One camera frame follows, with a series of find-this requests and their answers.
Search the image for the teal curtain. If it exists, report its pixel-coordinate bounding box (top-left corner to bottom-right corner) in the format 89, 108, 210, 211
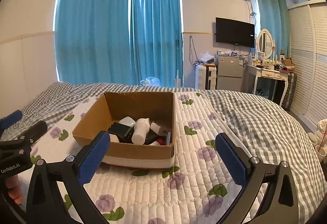
255, 0, 291, 61

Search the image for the white tube with red cap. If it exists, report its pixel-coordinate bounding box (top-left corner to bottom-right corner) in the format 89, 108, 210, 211
150, 122, 172, 146

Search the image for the clear plastic bag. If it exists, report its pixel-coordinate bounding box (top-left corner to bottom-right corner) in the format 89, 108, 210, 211
200, 52, 216, 65

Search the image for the white dressing table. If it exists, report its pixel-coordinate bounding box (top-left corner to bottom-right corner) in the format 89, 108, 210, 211
246, 63, 295, 106

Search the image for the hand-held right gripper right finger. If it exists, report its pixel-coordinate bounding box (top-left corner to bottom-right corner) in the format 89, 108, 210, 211
215, 133, 301, 224

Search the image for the white plastic bag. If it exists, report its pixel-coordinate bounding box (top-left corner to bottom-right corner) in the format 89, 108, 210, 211
140, 76, 161, 87

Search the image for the silver small fridge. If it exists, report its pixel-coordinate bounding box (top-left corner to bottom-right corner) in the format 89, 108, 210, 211
216, 54, 247, 92

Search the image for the white slatted wardrobe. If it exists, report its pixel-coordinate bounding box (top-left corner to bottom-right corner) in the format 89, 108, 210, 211
287, 0, 327, 125

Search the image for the narrow blue curtain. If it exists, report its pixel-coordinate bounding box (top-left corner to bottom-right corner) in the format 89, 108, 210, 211
131, 0, 184, 88

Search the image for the grey wall cable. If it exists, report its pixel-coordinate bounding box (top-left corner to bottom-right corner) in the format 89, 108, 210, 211
188, 36, 201, 67

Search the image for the white oval mirror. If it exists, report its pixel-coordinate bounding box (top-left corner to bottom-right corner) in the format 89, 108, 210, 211
256, 28, 274, 60

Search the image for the black charger block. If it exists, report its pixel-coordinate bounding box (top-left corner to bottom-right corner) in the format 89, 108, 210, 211
108, 122, 133, 143

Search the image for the person's left hand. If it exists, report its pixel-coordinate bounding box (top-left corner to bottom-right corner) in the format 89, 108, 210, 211
4, 174, 24, 205

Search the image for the dark grey suitcase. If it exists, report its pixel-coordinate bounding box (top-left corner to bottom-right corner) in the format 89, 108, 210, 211
280, 73, 297, 111

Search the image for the cup with red straw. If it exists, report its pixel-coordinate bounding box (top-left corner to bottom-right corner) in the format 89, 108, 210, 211
315, 132, 327, 157

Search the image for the grey checked blanket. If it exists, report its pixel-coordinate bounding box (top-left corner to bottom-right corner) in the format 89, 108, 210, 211
0, 81, 327, 224

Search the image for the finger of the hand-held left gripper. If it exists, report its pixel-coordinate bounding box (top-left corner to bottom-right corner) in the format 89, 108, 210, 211
0, 120, 48, 150
0, 110, 23, 130

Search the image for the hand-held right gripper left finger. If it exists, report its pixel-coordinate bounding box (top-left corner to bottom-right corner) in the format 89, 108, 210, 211
26, 131, 111, 224

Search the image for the white plug-in device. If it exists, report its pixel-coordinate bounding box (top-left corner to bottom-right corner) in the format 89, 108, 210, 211
131, 118, 152, 145

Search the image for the white floral quilt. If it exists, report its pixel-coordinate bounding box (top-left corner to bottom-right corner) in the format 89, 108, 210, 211
26, 92, 261, 224

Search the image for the black rectangular tube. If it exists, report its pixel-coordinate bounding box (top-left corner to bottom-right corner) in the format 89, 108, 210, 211
145, 129, 160, 145

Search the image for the black wall television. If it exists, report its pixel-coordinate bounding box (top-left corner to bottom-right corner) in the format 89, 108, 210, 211
215, 17, 255, 48

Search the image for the wide blue curtain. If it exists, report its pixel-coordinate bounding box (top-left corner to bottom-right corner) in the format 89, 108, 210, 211
53, 0, 134, 86

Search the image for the white suitcase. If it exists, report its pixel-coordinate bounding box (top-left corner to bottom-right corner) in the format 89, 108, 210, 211
196, 64, 218, 91

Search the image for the white earbuds case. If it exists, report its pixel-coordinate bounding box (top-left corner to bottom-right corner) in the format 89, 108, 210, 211
119, 116, 136, 129

